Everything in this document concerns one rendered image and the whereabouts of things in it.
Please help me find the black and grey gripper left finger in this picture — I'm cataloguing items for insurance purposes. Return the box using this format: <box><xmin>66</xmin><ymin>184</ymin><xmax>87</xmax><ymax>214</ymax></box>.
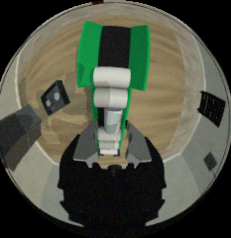
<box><xmin>58</xmin><ymin>119</ymin><xmax>99</xmax><ymax>189</ymax></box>

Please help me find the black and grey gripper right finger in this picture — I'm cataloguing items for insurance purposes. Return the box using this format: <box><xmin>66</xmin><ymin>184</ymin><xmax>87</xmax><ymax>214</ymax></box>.
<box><xmin>125</xmin><ymin>120</ymin><xmax>167</xmax><ymax>188</ymax></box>

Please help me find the grey cylinder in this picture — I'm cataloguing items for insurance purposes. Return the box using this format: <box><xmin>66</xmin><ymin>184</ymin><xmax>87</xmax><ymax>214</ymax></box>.
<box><xmin>94</xmin><ymin>87</ymin><xmax>128</xmax><ymax>109</ymax></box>
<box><xmin>100</xmin><ymin>149</ymin><xmax>118</xmax><ymax>155</ymax></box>
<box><xmin>93</xmin><ymin>66</ymin><xmax>131</xmax><ymax>89</ymax></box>
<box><xmin>98</xmin><ymin>126</ymin><xmax>121</xmax><ymax>141</ymax></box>
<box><xmin>99</xmin><ymin>141</ymin><xmax>119</xmax><ymax>149</ymax></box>
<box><xmin>104</xmin><ymin>108</ymin><xmax>123</xmax><ymax>134</ymax></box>

